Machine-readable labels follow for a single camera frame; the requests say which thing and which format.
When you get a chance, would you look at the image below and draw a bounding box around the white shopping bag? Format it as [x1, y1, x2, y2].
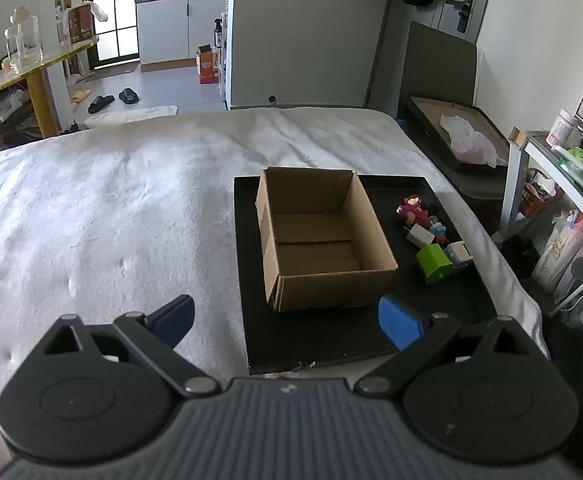
[531, 210, 583, 296]

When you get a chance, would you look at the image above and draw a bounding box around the small green box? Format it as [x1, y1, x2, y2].
[415, 243, 455, 286]

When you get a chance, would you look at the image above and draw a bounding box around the green packet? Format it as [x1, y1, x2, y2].
[559, 146, 583, 197]

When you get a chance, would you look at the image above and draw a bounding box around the dark grey headboard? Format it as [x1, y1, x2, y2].
[399, 21, 478, 111]

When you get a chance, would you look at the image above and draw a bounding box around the small glass bottle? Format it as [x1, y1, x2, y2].
[4, 27, 26, 73]

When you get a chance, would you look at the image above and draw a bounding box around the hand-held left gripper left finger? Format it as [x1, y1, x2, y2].
[44, 294, 222, 396]

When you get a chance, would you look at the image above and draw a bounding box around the red and blue figurine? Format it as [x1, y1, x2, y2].
[427, 215, 449, 245]

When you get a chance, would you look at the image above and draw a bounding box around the grey and white figurine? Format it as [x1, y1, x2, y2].
[444, 240, 475, 273]

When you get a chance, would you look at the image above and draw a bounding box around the brown-haired doll figurine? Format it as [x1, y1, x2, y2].
[396, 194, 431, 228]

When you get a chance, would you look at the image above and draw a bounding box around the red box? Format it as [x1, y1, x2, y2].
[66, 4, 96, 43]

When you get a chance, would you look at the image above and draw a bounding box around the white shelf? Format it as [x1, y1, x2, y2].
[501, 127, 583, 311]

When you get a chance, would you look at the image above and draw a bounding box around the white kitchen cabinet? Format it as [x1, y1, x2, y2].
[135, 0, 229, 66]

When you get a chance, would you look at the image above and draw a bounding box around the pink jar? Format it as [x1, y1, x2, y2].
[546, 109, 575, 148]

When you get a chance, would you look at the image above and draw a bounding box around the orange cardboard box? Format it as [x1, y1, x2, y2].
[195, 45, 220, 85]

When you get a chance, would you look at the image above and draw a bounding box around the small white box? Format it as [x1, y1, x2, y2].
[405, 224, 435, 248]

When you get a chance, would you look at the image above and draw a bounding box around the white plastic bag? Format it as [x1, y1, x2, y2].
[440, 114, 498, 168]

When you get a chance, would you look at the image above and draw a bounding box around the brown cardboard box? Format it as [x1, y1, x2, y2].
[255, 166, 399, 313]

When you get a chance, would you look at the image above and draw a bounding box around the black framed glass door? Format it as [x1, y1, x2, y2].
[91, 0, 139, 68]

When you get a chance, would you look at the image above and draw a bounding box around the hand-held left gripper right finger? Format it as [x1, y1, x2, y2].
[354, 296, 539, 396]

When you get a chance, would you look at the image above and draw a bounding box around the red basket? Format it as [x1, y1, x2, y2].
[519, 169, 565, 218]

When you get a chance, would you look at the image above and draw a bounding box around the round gold-edged table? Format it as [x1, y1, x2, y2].
[0, 37, 99, 138]

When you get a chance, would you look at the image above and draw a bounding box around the white floor towel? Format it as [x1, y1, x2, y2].
[84, 105, 178, 130]

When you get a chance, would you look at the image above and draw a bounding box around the black door lock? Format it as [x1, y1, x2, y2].
[446, 0, 475, 31]

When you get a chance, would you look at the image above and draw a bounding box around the black framed cardboard tray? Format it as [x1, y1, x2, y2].
[404, 94, 512, 176]

